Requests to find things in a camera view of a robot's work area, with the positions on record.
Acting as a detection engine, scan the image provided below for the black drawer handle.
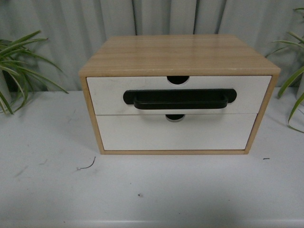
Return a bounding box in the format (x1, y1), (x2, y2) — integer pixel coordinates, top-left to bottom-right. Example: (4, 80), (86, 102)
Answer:
(123, 89), (237, 110)

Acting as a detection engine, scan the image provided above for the white drawer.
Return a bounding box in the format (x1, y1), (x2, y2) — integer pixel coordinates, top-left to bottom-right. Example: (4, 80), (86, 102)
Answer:
(87, 76), (271, 115)
(97, 114), (256, 151)

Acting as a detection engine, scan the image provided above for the wooden drawer cabinet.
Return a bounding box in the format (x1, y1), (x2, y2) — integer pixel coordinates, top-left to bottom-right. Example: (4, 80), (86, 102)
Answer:
(79, 35), (280, 155)

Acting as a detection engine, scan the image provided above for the grey curtain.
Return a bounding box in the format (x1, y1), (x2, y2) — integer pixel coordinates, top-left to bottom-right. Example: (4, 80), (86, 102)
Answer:
(0, 0), (304, 91)

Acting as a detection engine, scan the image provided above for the left spider plant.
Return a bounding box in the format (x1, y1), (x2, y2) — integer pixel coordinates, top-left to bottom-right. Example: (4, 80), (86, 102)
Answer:
(0, 30), (68, 115)

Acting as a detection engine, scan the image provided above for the spider plant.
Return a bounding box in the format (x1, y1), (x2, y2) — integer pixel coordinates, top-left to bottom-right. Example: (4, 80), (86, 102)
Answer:
(0, 30), (68, 115)
(265, 8), (304, 133)

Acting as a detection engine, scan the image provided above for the right spider plant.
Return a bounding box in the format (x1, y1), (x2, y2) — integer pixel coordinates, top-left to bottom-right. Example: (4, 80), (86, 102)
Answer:
(265, 8), (304, 133)

